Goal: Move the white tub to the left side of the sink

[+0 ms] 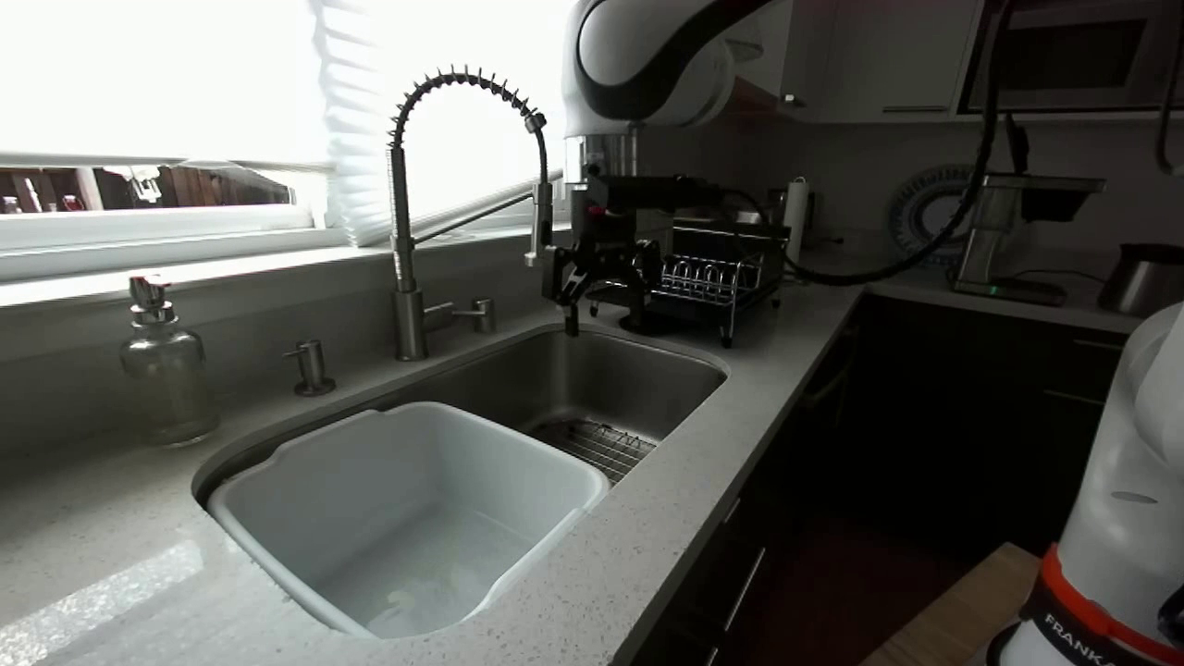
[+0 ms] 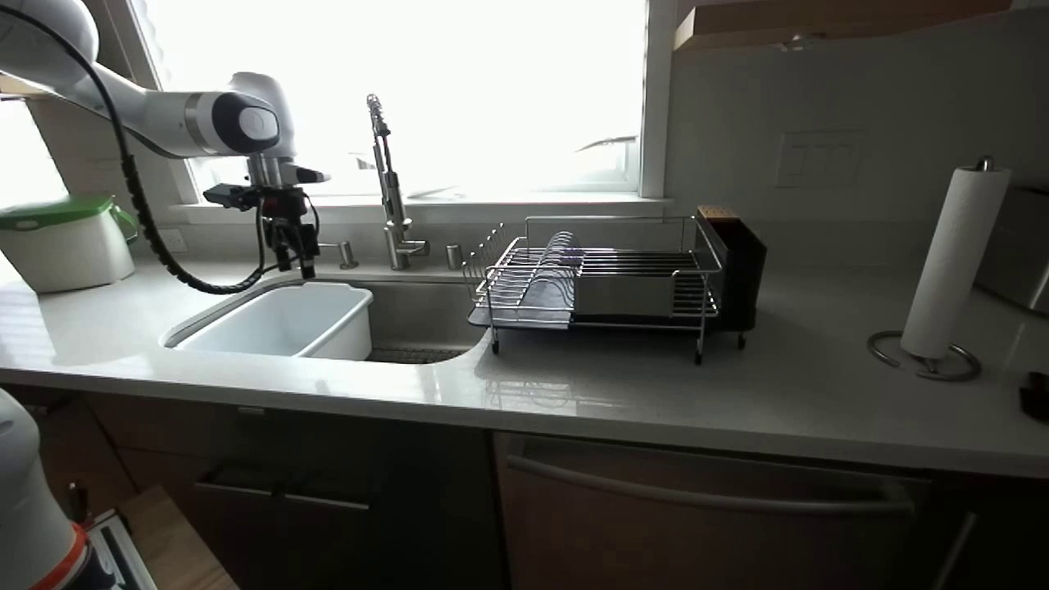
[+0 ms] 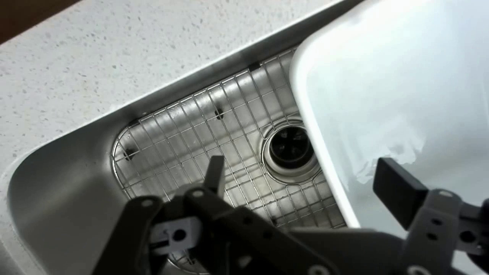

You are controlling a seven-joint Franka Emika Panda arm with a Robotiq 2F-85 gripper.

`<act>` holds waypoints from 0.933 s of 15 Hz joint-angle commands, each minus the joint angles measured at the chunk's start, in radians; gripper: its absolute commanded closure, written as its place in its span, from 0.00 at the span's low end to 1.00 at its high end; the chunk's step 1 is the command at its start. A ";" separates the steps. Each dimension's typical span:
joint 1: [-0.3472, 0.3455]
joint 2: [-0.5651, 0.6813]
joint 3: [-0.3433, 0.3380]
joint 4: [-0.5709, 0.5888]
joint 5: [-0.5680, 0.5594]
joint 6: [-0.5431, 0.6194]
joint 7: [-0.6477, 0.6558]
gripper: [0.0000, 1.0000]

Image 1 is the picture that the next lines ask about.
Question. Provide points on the dark drawer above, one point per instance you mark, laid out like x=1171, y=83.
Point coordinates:
x=712, y=592

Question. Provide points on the window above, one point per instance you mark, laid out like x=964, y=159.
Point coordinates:
x=157, y=83

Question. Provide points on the spring neck steel tap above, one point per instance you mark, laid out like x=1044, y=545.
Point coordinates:
x=400, y=240

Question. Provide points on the steel kettle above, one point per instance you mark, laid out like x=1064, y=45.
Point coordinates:
x=1142, y=277

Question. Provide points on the white paper towel roll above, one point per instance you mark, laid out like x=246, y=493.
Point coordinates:
x=796, y=217

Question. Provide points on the white plastic tub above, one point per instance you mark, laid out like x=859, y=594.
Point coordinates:
x=407, y=518

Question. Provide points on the built-in microwave door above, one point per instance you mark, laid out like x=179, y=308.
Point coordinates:
x=1073, y=55

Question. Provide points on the round patterned plate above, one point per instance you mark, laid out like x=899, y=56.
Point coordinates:
x=916, y=208

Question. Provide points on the stainless steel sink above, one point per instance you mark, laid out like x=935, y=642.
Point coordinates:
x=592, y=379

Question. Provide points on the tap lever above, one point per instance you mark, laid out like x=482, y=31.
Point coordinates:
x=467, y=314

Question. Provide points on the white wall cabinet door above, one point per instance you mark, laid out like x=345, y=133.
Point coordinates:
x=879, y=55

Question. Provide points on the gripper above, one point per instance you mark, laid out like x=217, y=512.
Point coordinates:
x=603, y=227

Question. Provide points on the glass soap dispenser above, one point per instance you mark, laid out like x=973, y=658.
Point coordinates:
x=166, y=379

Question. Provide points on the white window blind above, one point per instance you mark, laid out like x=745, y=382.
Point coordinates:
x=444, y=37

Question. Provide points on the steel coffee machine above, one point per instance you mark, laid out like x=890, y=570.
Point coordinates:
x=994, y=231

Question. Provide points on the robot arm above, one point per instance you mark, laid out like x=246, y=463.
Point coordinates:
x=638, y=55

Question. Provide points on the metal sink grid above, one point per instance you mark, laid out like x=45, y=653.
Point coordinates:
x=597, y=447

